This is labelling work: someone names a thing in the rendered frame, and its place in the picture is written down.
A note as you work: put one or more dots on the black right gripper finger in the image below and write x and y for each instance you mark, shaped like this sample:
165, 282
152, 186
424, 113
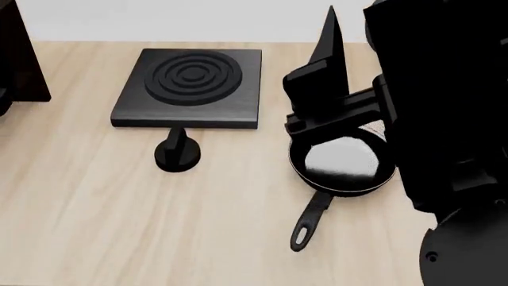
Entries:
337, 50
311, 89

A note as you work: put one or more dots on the black frying pan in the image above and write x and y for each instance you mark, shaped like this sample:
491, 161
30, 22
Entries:
341, 167

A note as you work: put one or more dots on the black square stove plate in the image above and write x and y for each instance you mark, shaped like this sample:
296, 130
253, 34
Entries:
190, 98

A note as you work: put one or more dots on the black round stove knob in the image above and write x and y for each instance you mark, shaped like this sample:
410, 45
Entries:
177, 155

